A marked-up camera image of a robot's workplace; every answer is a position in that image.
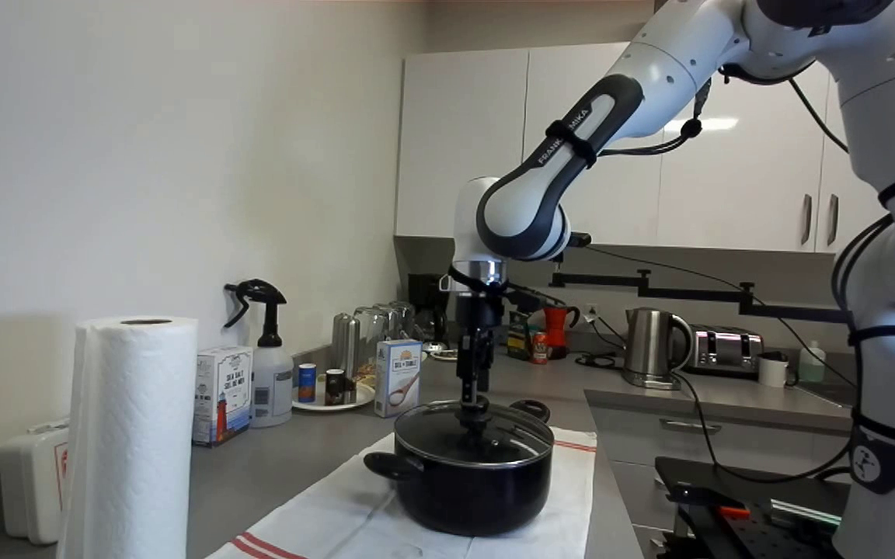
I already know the small jar blue lid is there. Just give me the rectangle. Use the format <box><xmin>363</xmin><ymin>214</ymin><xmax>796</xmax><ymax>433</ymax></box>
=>
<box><xmin>294</xmin><ymin>361</ymin><xmax>324</xmax><ymax>408</ymax></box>

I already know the red kitchen appliance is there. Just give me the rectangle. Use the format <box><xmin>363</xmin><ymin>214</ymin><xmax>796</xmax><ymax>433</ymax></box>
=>
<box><xmin>541</xmin><ymin>301</ymin><xmax>580</xmax><ymax>361</ymax></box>

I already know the red handled black clamp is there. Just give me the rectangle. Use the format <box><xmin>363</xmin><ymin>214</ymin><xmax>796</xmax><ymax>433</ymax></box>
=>
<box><xmin>691</xmin><ymin>494</ymin><xmax>782</xmax><ymax>536</ymax></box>

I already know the glass lid with black knob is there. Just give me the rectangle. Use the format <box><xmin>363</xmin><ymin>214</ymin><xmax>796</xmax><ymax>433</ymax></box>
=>
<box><xmin>393</xmin><ymin>396</ymin><xmax>556</xmax><ymax>473</ymax></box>

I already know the white towel with red stripes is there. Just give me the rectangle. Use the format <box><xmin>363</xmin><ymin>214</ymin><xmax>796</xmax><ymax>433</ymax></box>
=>
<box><xmin>208</xmin><ymin>422</ymin><xmax>598</xmax><ymax>559</ymax></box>

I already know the white round plate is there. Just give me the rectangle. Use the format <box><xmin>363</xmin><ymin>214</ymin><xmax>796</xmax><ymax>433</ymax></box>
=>
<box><xmin>290</xmin><ymin>381</ymin><xmax>380</xmax><ymax>417</ymax></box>

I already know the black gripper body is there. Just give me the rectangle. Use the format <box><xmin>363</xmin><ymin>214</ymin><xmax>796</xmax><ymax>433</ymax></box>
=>
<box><xmin>454</xmin><ymin>276</ymin><xmax>510</xmax><ymax>367</ymax></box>

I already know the black cooking pot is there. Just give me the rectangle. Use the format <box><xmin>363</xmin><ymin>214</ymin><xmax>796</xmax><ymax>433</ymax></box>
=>
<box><xmin>360</xmin><ymin>393</ymin><xmax>560</xmax><ymax>539</ymax></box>

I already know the white spray bottle black trigger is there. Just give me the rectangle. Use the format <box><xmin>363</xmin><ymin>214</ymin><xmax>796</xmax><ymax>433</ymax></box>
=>
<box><xmin>221</xmin><ymin>276</ymin><xmax>298</xmax><ymax>428</ymax></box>

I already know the small dark jar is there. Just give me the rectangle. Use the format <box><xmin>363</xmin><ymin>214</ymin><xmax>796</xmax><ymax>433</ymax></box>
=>
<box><xmin>324</xmin><ymin>362</ymin><xmax>353</xmax><ymax>408</ymax></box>

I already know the black power cable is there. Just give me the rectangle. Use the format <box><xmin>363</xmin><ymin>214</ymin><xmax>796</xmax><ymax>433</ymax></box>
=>
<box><xmin>670</xmin><ymin>369</ymin><xmax>857</xmax><ymax>490</ymax></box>

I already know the stainless steel kettle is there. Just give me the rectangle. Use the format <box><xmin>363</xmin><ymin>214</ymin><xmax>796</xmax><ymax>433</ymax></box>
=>
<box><xmin>620</xmin><ymin>305</ymin><xmax>698</xmax><ymax>392</ymax></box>

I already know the silver cabinet handle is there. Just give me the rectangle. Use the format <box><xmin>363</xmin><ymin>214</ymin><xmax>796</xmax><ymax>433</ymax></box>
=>
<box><xmin>823</xmin><ymin>193</ymin><xmax>843</xmax><ymax>250</ymax></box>
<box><xmin>796</xmin><ymin>193</ymin><xmax>817</xmax><ymax>250</ymax></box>

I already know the white orange blue carton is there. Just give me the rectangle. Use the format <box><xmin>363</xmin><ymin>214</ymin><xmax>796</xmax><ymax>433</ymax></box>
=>
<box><xmin>372</xmin><ymin>336</ymin><xmax>424</xmax><ymax>420</ymax></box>

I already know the white paper towel roll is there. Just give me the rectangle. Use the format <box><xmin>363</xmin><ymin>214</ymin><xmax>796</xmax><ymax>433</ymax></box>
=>
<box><xmin>57</xmin><ymin>314</ymin><xmax>202</xmax><ymax>559</ymax></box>

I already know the pale green bottle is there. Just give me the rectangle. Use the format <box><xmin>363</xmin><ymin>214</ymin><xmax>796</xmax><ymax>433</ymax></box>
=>
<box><xmin>796</xmin><ymin>337</ymin><xmax>829</xmax><ymax>389</ymax></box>

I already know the flat white box red print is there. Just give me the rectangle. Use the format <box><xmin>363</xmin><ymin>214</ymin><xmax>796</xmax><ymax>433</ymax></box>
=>
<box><xmin>0</xmin><ymin>417</ymin><xmax>75</xmax><ymax>546</ymax></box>

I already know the white box blue red print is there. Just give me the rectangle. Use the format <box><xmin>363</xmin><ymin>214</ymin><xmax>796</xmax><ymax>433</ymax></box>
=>
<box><xmin>193</xmin><ymin>345</ymin><xmax>258</xmax><ymax>450</ymax></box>

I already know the white mug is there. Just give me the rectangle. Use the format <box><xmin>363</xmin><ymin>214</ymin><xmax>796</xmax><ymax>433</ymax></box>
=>
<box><xmin>755</xmin><ymin>355</ymin><xmax>793</xmax><ymax>392</ymax></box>

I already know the silver toaster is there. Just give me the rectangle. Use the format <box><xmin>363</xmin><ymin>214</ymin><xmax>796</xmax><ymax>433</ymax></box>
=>
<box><xmin>686</xmin><ymin>326</ymin><xmax>766</xmax><ymax>380</ymax></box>

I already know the white wall cabinet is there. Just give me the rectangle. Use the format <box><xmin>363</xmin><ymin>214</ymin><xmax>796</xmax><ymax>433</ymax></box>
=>
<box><xmin>393</xmin><ymin>39</ymin><xmax>891</xmax><ymax>258</ymax></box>

